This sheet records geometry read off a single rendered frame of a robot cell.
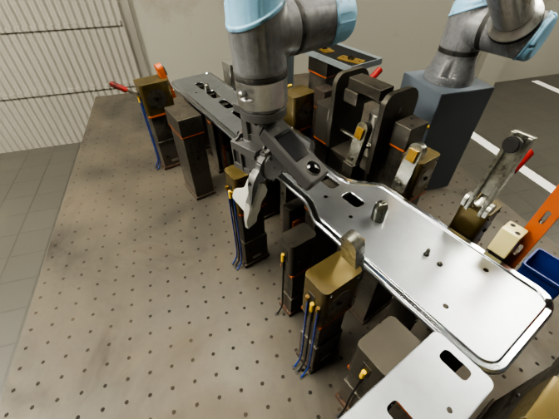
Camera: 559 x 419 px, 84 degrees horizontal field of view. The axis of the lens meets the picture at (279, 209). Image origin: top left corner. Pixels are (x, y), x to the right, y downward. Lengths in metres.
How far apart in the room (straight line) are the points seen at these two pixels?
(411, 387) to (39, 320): 0.92
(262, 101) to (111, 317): 0.74
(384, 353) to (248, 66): 0.48
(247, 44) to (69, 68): 2.75
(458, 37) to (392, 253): 0.71
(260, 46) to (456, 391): 0.54
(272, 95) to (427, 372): 0.46
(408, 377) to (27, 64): 3.11
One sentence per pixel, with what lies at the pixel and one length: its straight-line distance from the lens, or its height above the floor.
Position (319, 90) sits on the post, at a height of 1.10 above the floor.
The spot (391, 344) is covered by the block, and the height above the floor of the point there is 0.98.
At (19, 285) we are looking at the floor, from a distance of 2.29.
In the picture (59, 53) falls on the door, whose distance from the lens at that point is 3.11.
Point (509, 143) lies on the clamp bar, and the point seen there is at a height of 1.21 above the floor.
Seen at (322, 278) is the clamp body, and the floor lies 1.04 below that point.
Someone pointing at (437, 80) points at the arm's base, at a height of 1.11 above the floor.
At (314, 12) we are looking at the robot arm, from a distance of 0.48.
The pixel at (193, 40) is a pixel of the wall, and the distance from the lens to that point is 3.03.
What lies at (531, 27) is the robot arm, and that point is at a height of 1.30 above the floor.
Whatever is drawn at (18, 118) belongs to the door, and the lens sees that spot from 3.42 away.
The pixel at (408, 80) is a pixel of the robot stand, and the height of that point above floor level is 1.08.
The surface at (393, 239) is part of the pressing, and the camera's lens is 0.69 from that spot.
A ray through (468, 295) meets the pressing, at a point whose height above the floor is 1.00.
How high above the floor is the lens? 1.49
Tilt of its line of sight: 43 degrees down
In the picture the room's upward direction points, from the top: straight up
